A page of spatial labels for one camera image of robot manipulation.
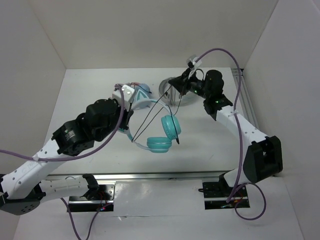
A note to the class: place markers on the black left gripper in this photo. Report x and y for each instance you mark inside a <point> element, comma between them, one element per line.
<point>126,115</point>

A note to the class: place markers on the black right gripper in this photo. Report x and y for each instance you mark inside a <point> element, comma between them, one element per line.
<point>181,83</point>

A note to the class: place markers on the teal cat-ear headphones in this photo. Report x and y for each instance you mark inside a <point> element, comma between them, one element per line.
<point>159,128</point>

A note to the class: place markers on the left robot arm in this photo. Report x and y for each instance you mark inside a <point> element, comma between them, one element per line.
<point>26,188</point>

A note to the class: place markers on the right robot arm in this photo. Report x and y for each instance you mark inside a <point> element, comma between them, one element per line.
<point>260,155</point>

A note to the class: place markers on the grey white headphones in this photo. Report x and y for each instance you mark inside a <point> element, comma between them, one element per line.
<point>172,97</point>

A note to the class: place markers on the pink blue cat-ear headphones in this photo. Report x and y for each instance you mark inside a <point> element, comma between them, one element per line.
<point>141,86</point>

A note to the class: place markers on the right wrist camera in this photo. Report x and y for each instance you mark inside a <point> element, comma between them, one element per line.
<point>193,64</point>

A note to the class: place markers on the aluminium right rail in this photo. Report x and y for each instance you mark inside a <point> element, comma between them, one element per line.
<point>244,98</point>

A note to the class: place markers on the aluminium rail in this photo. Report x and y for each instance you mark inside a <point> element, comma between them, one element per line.
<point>150,176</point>
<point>244,98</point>

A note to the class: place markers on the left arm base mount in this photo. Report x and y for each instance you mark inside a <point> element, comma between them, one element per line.
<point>103,200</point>

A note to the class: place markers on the aluminium front rail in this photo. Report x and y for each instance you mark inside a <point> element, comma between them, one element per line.
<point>150,176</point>

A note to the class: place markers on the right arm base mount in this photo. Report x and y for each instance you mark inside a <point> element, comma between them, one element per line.
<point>215,198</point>

